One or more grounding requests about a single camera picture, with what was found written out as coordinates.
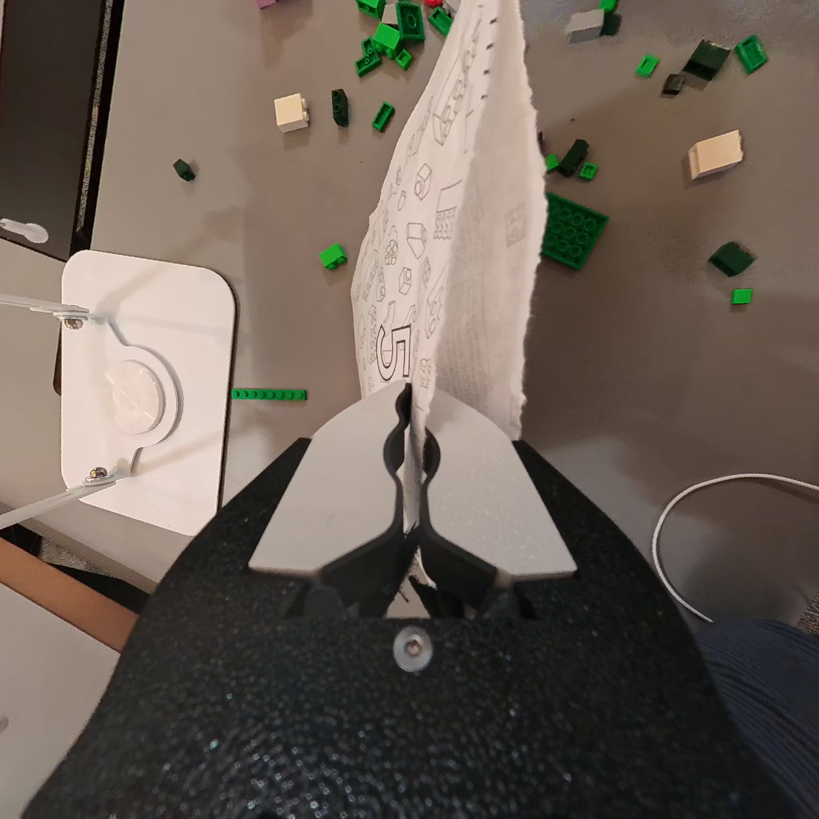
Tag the grey desk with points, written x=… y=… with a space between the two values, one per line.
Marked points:
x=255 y=205

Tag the dark green slope brick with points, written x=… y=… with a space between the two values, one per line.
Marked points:
x=731 y=259

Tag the small black brick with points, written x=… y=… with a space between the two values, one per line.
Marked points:
x=672 y=84

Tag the dark green tall brick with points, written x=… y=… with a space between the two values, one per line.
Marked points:
x=340 y=108

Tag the small dark green brick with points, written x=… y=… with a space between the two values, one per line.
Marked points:
x=184 y=169

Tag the large cream brick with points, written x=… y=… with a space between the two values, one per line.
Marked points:
x=716 y=154

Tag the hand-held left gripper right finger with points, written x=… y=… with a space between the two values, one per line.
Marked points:
x=498 y=506

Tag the white table with wooden edge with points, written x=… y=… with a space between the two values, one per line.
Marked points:
x=58 y=589

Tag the dark green long brick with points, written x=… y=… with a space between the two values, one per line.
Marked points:
x=572 y=158

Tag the long green plate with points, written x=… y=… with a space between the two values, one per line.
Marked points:
x=269 y=395

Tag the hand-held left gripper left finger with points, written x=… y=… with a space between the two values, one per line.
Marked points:
x=332 y=499

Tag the black rectangular panel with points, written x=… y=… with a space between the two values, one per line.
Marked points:
x=52 y=129

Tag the large green studded plate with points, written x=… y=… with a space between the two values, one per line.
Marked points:
x=573 y=234

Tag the white paper bag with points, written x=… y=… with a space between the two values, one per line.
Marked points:
x=487 y=256

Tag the grey tall brick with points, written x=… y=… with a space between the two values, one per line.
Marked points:
x=585 y=27

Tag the small green hollow tile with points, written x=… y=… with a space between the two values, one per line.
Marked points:
x=648 y=66

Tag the green two-stud brick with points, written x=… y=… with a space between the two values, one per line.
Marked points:
x=334 y=256

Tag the person's torso in ribbed sweater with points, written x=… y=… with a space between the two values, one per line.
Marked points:
x=769 y=711

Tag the white square brick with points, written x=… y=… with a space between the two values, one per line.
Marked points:
x=293 y=115

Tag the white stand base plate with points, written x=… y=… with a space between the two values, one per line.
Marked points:
x=193 y=333

